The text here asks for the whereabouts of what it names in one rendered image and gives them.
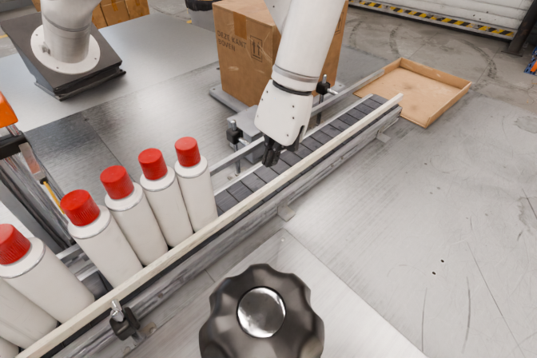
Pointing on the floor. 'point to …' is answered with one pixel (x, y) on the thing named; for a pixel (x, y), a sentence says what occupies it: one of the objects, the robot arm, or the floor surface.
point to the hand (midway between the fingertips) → (271, 156)
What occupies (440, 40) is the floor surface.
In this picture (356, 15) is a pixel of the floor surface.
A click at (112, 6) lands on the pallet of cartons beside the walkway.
